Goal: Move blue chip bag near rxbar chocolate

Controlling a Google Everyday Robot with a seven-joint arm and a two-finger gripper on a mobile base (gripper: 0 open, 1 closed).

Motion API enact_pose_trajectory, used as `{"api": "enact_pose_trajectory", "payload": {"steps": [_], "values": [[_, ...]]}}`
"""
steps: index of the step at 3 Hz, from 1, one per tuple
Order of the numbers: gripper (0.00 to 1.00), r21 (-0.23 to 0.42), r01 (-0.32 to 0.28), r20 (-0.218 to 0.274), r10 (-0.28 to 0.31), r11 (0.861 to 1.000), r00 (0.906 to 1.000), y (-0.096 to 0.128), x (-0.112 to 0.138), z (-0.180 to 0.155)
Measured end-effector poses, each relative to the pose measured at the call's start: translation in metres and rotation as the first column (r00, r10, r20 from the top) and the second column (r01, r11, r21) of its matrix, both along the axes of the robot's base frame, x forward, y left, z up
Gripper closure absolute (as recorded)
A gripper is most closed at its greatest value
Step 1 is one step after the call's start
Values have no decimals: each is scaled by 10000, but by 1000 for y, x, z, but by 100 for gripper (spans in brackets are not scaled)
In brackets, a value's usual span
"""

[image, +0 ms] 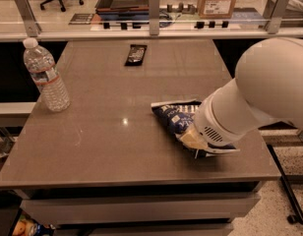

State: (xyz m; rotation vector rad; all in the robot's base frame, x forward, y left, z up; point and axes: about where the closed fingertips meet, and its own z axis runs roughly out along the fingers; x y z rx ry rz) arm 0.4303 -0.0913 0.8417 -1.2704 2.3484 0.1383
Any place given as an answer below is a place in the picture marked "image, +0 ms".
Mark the black rxbar chocolate bar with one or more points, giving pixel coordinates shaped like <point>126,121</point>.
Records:
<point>136,55</point>

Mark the black floor stand leg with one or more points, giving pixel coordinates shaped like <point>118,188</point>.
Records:
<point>297,216</point>

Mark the left metal glass bracket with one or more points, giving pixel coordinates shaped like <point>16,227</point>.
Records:
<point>32,27</point>

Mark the metal glass bracket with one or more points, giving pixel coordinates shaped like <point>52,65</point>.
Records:
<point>154,17</point>
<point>32,27</point>
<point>274,16</point>

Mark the clear plastic water bottle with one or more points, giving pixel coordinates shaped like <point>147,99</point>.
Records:
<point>42,68</point>

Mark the colourful snack box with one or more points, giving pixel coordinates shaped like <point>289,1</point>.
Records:
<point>26,226</point>

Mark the middle metal glass bracket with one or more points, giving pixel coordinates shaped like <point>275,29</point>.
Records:
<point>154,17</point>

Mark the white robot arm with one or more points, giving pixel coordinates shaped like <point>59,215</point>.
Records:
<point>267,88</point>

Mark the blue kettle chip bag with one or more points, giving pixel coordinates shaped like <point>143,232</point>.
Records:
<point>177,116</point>

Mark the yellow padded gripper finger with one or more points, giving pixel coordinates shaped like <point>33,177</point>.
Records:
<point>191,139</point>

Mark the right metal glass bracket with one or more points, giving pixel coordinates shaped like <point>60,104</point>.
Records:
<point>274,16</point>

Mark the cardboard box with label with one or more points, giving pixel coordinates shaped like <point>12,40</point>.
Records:
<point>215,9</point>

